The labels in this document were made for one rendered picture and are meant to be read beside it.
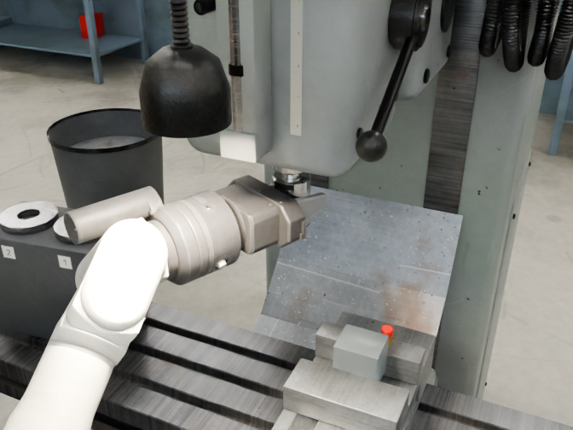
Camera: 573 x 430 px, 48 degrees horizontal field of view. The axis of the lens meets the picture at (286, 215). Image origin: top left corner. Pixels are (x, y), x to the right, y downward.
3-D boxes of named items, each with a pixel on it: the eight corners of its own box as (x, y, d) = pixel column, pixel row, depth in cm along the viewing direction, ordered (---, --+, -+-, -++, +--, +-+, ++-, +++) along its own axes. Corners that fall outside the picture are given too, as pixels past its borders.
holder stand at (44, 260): (114, 354, 103) (96, 248, 94) (-2, 329, 109) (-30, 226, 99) (149, 310, 113) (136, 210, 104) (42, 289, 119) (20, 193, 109)
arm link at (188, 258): (222, 264, 66) (121, 307, 60) (184, 288, 75) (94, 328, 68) (176, 166, 67) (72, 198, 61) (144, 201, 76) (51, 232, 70)
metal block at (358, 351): (374, 394, 84) (378, 359, 81) (331, 381, 86) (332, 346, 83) (385, 369, 88) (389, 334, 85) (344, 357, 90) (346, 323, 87)
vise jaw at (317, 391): (395, 446, 78) (397, 422, 76) (282, 409, 83) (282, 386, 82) (407, 412, 83) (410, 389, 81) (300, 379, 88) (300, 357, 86)
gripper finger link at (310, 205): (321, 210, 80) (283, 226, 76) (322, 187, 78) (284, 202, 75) (330, 215, 79) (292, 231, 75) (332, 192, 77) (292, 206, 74)
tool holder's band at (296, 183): (281, 194, 75) (281, 186, 75) (265, 177, 79) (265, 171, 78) (317, 186, 77) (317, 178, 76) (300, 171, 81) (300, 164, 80)
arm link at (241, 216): (307, 190, 71) (218, 224, 64) (305, 264, 75) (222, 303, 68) (239, 155, 79) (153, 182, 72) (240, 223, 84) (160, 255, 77)
